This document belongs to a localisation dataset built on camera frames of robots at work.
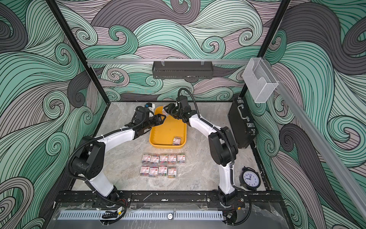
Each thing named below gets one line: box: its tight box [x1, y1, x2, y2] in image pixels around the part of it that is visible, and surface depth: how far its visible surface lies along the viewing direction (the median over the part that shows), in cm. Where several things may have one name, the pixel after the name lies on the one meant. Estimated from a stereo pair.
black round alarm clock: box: [239, 166, 262, 191], surface depth 79 cm
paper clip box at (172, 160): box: [167, 155, 177, 166], surface depth 87 cm
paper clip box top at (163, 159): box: [159, 155, 169, 165], surface depth 87 cm
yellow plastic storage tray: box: [149, 105, 188, 149], surface depth 95 cm
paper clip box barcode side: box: [177, 154, 186, 165], surface depth 87 cm
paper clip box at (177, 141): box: [172, 136, 182, 146], surface depth 95 cm
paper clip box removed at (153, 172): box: [148, 167, 159, 178], surface depth 83 cm
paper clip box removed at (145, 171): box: [140, 166, 150, 177], surface depth 83 cm
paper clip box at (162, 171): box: [158, 166, 168, 177], surface depth 83 cm
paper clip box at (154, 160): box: [150, 156, 160, 165], surface depth 87 cm
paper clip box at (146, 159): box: [142, 154, 152, 165], surface depth 87 cm
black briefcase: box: [227, 96, 258, 149], surface depth 84 cm
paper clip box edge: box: [167, 167, 177, 178], surface depth 82 cm
